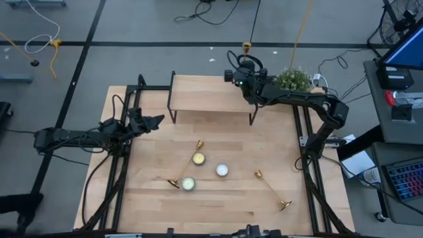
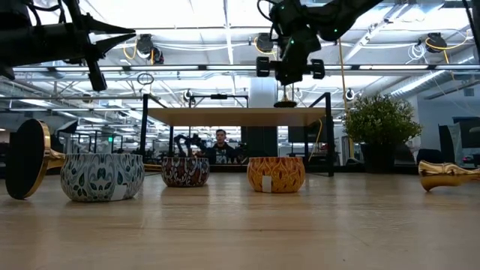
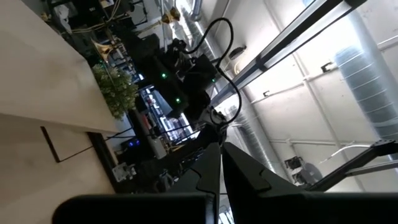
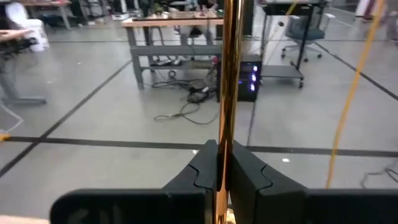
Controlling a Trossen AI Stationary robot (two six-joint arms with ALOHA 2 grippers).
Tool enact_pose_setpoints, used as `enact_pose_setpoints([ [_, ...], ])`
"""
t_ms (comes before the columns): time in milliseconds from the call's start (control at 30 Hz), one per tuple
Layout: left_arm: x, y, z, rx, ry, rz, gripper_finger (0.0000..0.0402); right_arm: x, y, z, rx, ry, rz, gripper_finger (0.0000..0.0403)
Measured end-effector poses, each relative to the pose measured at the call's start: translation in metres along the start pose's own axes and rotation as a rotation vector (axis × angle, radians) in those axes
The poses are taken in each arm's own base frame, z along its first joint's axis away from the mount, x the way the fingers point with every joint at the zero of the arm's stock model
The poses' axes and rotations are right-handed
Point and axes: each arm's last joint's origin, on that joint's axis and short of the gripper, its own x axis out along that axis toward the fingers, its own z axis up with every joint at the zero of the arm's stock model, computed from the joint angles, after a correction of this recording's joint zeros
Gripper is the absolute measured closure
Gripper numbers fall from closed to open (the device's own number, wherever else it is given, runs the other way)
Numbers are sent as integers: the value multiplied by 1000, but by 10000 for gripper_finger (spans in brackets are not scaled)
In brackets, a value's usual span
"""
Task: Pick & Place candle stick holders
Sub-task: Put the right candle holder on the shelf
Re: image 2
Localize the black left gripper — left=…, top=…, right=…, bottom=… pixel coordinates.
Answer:
left=61, top=0, right=137, bottom=93

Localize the gold candlestick holder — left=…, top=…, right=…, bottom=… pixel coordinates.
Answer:
left=273, top=85, right=298, bottom=109
left=4, top=118, right=163, bottom=200
left=418, top=160, right=480, bottom=193

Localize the orange patterned candle tin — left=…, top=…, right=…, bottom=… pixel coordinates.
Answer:
left=246, top=156, right=306, bottom=194

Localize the teal white floral candle tin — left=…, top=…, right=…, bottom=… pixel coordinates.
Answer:
left=59, top=152, right=146, bottom=203

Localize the maroon white patterned candle tin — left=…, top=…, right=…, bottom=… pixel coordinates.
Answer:
left=160, top=156, right=211, bottom=188

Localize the white building column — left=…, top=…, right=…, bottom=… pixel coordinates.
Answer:
left=249, top=76, right=279, bottom=158

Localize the wooden shelf with black legs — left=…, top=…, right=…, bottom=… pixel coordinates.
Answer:
left=139, top=91, right=336, bottom=178

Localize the green potted plant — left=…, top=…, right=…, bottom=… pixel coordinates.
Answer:
left=342, top=92, right=424, bottom=174

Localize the person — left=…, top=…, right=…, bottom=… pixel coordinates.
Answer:
left=204, top=128, right=238, bottom=165

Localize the dark office chair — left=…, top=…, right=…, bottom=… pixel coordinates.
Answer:
left=415, top=148, right=444, bottom=166

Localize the dark background monitor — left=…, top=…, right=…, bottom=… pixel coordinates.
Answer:
left=451, top=115, right=480, bottom=149

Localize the yellow hanging cable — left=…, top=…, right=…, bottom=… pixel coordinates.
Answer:
left=337, top=37, right=356, bottom=158

